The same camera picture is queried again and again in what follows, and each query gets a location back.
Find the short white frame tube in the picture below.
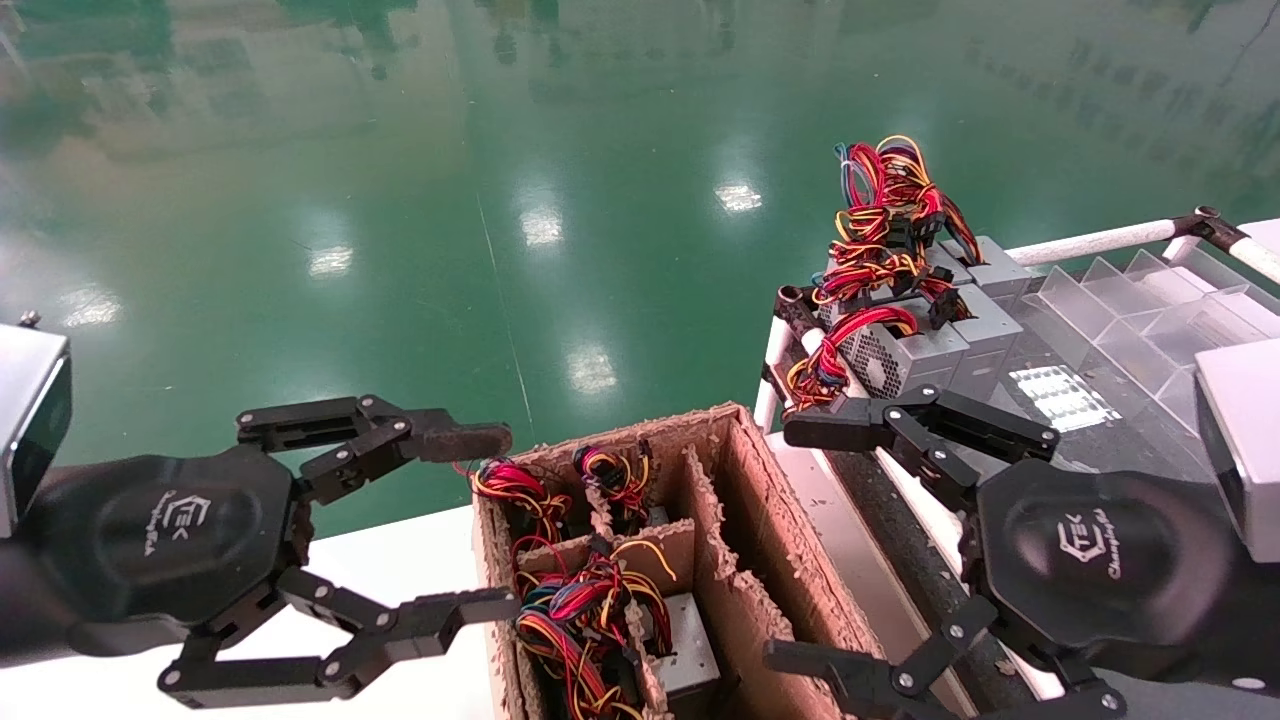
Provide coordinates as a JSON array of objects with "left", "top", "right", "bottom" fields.
[{"left": 753, "top": 318, "right": 793, "bottom": 436}]

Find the black tube joint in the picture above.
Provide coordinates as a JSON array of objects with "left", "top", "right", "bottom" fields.
[
  {"left": 1165, "top": 205, "right": 1251, "bottom": 256},
  {"left": 773, "top": 285, "right": 826, "bottom": 346}
]

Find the brown cardboard divider box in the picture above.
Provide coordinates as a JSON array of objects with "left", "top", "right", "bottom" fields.
[{"left": 472, "top": 402, "right": 891, "bottom": 720}]

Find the tall tangled wire bundle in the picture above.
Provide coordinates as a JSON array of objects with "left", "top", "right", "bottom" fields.
[{"left": 812, "top": 135, "right": 986, "bottom": 306}]

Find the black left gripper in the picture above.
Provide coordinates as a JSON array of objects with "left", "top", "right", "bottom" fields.
[{"left": 20, "top": 394, "right": 521, "bottom": 711}]

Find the grey metal side strip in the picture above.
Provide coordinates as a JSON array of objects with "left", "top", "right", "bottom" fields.
[{"left": 770, "top": 435, "right": 976, "bottom": 720}]

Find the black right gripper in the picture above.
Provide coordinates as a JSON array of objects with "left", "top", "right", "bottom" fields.
[{"left": 763, "top": 385, "right": 1280, "bottom": 720}]

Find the coloured wire bundle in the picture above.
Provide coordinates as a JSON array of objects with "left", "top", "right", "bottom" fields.
[
  {"left": 572, "top": 440, "right": 656, "bottom": 531},
  {"left": 468, "top": 456, "right": 573, "bottom": 561},
  {"left": 512, "top": 545, "right": 661, "bottom": 720}
]

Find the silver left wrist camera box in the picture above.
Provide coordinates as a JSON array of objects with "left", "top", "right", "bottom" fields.
[{"left": 0, "top": 318, "right": 73, "bottom": 541}]

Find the grey power supply mesh fan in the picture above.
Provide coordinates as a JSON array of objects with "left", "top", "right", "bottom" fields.
[{"left": 785, "top": 305, "right": 969, "bottom": 416}]

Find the clear acrylic divider tray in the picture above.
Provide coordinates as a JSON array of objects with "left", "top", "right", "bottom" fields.
[{"left": 1020, "top": 245, "right": 1280, "bottom": 471}]

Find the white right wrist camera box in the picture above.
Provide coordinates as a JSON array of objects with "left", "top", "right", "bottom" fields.
[{"left": 1195, "top": 338, "right": 1280, "bottom": 566}]

